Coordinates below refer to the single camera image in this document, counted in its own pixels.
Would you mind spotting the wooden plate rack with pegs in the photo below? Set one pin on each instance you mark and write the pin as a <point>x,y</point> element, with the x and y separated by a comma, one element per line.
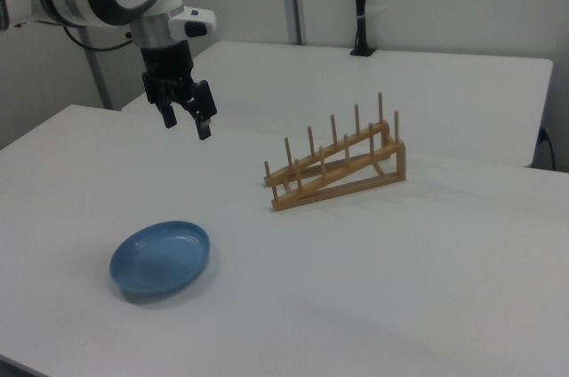
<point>401,163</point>

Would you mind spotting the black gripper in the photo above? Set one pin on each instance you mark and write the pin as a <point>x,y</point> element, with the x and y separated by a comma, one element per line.
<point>166,63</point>

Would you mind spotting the white side table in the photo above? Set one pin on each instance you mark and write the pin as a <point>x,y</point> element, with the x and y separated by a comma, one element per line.
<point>444,97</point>

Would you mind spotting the blue round plate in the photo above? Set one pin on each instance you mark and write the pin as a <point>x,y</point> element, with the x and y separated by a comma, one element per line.
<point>160,257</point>

